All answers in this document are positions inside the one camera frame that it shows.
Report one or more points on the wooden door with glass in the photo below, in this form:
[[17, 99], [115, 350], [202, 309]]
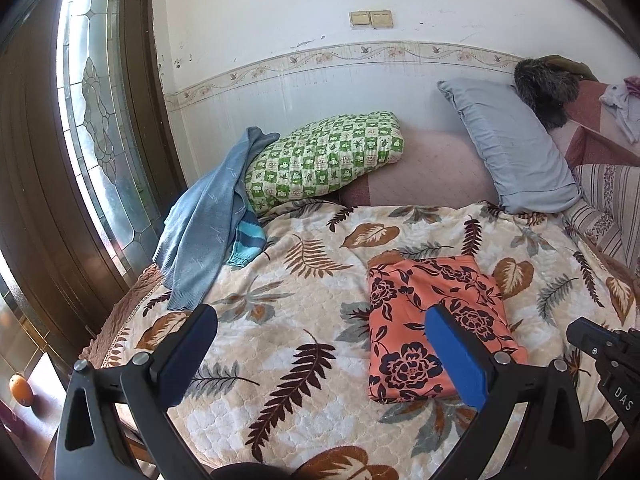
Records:
[[88, 167]]

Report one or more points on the cream leaf-print blanket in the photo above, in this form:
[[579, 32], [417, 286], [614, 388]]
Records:
[[298, 376]]

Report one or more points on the beige wall switches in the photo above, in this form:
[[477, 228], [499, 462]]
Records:
[[374, 19]]

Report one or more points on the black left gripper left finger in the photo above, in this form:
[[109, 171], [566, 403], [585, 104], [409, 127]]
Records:
[[91, 443]]

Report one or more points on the orange fruit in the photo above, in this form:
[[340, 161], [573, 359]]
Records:
[[21, 391]]

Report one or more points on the lilac crumpled garment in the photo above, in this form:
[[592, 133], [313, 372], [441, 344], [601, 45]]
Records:
[[622, 101]]

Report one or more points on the orange floral garment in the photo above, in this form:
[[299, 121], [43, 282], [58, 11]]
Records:
[[430, 329]]

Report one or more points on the green checkered pillow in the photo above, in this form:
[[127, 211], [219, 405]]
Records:
[[322, 157]]

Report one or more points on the blue cloth with teal stripes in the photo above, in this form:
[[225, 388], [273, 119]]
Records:
[[210, 225]]

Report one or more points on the striped pink bedding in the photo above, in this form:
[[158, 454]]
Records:
[[606, 168]]

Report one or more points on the dark furry cushion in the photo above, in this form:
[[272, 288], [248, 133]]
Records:
[[547, 84]]

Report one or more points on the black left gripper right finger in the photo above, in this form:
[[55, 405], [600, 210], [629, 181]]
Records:
[[551, 442]]

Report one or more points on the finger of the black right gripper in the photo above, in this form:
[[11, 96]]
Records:
[[593, 339]]

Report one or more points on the light blue pillow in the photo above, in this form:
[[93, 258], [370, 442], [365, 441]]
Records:
[[528, 170]]

